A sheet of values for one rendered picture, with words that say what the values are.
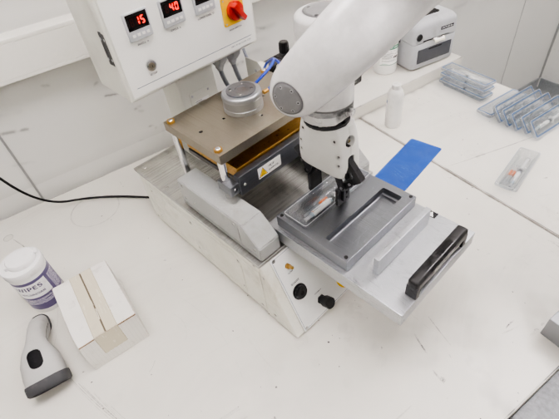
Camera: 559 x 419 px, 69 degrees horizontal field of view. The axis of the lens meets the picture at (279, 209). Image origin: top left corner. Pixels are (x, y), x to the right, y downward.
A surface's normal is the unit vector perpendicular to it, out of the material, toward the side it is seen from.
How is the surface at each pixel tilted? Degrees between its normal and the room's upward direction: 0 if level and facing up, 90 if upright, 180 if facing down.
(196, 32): 90
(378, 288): 0
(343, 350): 0
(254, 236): 41
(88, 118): 90
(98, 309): 1
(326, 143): 90
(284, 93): 85
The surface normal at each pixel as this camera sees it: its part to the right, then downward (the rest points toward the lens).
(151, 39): 0.70, 0.45
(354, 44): -0.06, 0.36
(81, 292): -0.08, -0.70
